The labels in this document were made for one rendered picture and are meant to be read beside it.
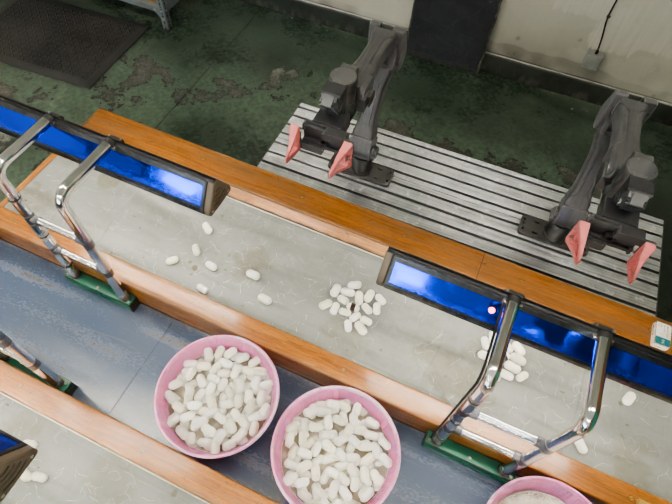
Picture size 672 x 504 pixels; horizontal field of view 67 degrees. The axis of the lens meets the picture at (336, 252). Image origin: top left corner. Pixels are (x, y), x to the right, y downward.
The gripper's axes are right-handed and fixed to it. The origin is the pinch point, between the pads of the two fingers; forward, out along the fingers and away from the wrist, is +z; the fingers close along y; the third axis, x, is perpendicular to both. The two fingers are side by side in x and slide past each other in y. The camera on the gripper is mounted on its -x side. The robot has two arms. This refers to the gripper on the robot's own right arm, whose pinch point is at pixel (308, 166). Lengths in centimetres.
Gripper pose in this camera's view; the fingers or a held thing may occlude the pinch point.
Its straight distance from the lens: 105.9
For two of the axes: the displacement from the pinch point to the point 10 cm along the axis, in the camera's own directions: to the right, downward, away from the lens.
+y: 9.2, 3.5, -1.8
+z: -3.9, 7.8, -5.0
